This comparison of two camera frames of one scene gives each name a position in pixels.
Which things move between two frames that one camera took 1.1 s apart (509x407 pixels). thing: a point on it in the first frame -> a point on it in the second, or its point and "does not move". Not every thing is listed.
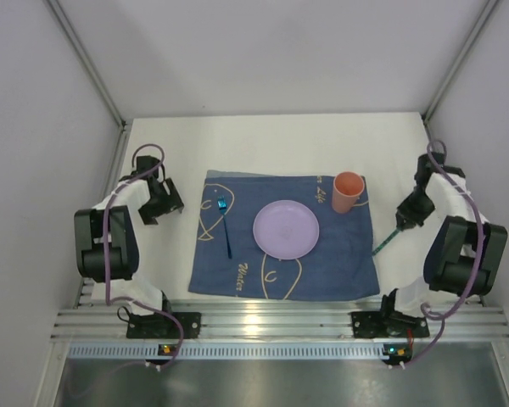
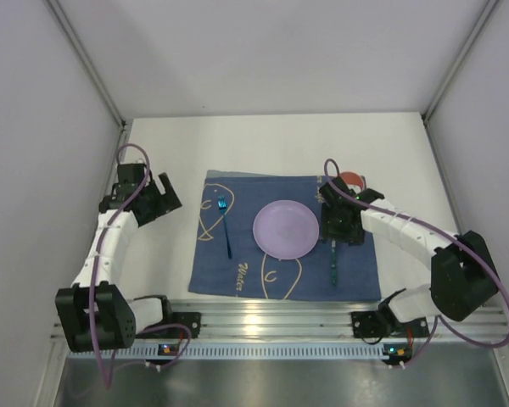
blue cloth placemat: x=339 y=266 does not move
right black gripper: x=408 y=218 -> x=341 y=237
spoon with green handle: x=383 y=243 -> x=333 y=262
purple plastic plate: x=286 y=229 does not move
